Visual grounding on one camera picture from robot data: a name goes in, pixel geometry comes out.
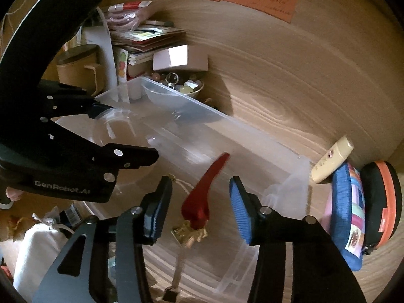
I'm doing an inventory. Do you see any white drawstring cloth bag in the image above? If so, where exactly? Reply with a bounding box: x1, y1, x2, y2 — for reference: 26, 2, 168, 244
14, 213, 74, 302

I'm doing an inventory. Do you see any translucent cylindrical cup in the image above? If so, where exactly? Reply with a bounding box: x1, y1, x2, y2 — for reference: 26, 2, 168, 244
90, 107, 149, 147

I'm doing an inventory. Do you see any red velvet drawstring pouch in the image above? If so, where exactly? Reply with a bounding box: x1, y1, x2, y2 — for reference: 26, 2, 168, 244
181, 153, 230, 230

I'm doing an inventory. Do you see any blue patchwork pouch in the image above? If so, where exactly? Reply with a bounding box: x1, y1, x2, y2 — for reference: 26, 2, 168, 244
329, 162, 365, 271

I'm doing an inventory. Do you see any clear plastic storage bin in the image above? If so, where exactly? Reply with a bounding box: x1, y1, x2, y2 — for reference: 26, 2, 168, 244
58, 78, 310, 302

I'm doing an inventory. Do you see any black orange zipper case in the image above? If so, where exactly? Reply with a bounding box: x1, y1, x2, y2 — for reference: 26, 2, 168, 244
360, 161, 403, 255

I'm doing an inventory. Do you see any beige lotion tube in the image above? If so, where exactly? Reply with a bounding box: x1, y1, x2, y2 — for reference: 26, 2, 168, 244
311, 135, 354, 183

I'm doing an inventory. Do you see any white document stand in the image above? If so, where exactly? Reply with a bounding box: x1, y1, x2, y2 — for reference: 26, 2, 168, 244
80, 7, 126, 91

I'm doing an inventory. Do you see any stack of books and papers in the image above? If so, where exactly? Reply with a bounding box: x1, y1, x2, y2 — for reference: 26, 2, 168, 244
102, 0, 186, 82

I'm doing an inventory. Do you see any clear plastic bowl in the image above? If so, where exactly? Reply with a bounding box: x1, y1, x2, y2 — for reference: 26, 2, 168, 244
141, 77, 222, 123

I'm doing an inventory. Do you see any bowl of trinkets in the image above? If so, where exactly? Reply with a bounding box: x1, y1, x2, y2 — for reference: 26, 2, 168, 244
148, 71, 204, 98

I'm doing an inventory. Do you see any small pink white box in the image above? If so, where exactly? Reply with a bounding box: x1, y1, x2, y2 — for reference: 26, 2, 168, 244
153, 44, 208, 72

